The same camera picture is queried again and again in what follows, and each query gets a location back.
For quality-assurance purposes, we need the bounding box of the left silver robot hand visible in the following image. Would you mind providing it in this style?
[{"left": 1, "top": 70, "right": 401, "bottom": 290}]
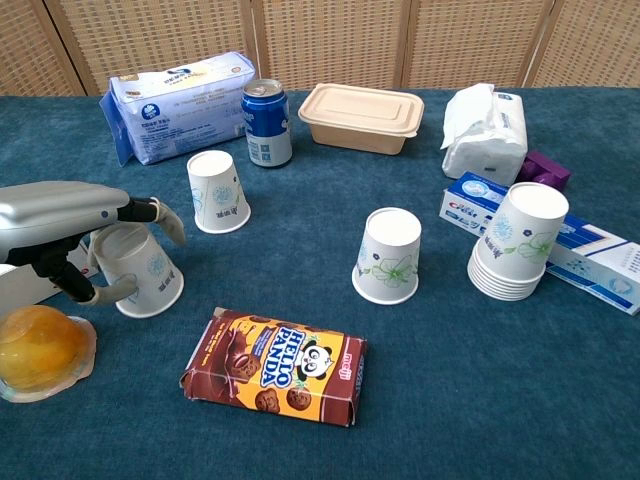
[{"left": 0, "top": 180, "right": 187, "bottom": 307}]

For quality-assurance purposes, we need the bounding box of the white paper cup blue flower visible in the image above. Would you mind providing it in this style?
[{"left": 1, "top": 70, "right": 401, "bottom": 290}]
[
  {"left": 92, "top": 223, "right": 185, "bottom": 320},
  {"left": 186, "top": 149, "right": 252, "bottom": 235}
]

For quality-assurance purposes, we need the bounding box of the white paper cup green flower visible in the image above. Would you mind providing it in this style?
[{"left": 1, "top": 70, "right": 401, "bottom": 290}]
[{"left": 351, "top": 207, "right": 423, "bottom": 306}]

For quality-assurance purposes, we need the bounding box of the stack of white paper cups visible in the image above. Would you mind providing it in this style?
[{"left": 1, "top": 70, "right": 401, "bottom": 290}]
[{"left": 467, "top": 182, "right": 570, "bottom": 302}]

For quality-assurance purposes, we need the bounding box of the white cardboard box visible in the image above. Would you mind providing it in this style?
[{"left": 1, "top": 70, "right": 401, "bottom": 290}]
[{"left": 0, "top": 239, "right": 101, "bottom": 316}]

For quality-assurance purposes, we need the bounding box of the orange bun in wrapper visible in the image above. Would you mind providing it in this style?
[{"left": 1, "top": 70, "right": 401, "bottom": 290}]
[{"left": 0, "top": 304, "right": 98, "bottom": 404}]

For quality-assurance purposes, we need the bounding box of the blue white tissue pack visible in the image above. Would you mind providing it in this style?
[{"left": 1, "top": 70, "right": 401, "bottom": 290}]
[{"left": 98, "top": 51, "right": 257, "bottom": 167}]

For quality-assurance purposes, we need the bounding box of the blue drink can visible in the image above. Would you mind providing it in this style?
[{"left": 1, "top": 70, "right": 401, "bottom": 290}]
[{"left": 241, "top": 78, "right": 294, "bottom": 169}]

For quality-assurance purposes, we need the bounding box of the blue table cloth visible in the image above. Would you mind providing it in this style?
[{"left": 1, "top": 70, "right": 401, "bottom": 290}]
[{"left": 0, "top": 87, "right": 640, "bottom": 480}]

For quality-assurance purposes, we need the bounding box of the brown Hello Panda box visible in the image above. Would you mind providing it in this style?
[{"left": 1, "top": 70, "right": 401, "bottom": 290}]
[{"left": 179, "top": 306, "right": 369, "bottom": 428}]

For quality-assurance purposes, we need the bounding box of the wooden rattan folding screen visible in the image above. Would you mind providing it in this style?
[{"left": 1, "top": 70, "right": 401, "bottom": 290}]
[{"left": 0, "top": 0, "right": 640, "bottom": 97}]

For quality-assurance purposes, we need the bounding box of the beige lidded lunch box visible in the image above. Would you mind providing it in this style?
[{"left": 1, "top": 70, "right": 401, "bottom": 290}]
[{"left": 297, "top": 83, "right": 426, "bottom": 156}]

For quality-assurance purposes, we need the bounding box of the white opened tissue pack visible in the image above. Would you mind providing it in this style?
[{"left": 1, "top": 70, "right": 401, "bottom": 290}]
[{"left": 440, "top": 83, "right": 529, "bottom": 187}]

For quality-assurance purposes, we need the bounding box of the small purple block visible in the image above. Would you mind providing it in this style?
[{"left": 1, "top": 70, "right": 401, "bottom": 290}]
[{"left": 517, "top": 151, "right": 573, "bottom": 192}]

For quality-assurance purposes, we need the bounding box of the blue white toothpaste box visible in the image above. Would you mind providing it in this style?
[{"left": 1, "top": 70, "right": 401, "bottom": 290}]
[{"left": 438, "top": 170, "right": 640, "bottom": 315}]

